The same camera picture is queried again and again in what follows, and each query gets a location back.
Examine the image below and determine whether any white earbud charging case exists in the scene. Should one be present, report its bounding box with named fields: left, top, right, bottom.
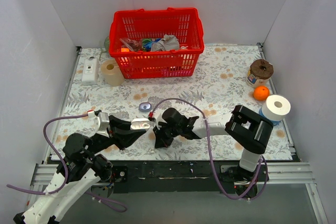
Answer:
left=130, top=118, right=151, bottom=131

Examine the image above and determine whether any purple earbud charging case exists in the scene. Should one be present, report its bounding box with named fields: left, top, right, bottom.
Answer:
left=139, top=102, right=152, bottom=112

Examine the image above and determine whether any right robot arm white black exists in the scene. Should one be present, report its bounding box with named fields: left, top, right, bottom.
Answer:
left=153, top=105, right=274, bottom=182

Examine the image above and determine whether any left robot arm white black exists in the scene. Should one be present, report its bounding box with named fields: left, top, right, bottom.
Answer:
left=13, top=110, right=150, bottom=223

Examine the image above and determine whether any beige tape roll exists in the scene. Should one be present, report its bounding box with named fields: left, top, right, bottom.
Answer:
left=101, top=59, right=124, bottom=87

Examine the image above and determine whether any floral table cloth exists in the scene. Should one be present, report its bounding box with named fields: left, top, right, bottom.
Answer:
left=49, top=45, right=292, bottom=161

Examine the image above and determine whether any crumpled grey bag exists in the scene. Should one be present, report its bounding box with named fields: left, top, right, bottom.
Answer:
left=151, top=35, right=180, bottom=52

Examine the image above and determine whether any red plastic shopping basket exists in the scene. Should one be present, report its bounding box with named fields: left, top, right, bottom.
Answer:
left=109, top=7, right=204, bottom=79

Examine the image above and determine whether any orange fruit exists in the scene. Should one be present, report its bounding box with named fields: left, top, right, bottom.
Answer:
left=253, top=86, right=270, bottom=101

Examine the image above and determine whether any brown lidded jar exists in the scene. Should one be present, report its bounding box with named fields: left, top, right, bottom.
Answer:
left=246, top=59, right=274, bottom=88

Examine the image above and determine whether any white toilet paper roll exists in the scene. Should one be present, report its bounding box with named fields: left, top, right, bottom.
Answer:
left=259, top=94, right=291, bottom=125

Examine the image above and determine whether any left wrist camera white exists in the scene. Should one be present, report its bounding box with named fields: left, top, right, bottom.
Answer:
left=87, top=110, right=110, bottom=137

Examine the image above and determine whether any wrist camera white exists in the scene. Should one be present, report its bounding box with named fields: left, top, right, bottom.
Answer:
left=87, top=110, right=110, bottom=137
left=148, top=112, right=165, bottom=129

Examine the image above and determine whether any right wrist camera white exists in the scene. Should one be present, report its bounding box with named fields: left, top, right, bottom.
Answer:
left=148, top=112, right=165, bottom=129

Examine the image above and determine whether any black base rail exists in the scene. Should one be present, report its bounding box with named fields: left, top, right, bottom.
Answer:
left=108, top=161, right=255, bottom=194

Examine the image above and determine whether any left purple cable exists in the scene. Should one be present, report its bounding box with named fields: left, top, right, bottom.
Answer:
left=7, top=113, right=128, bottom=213

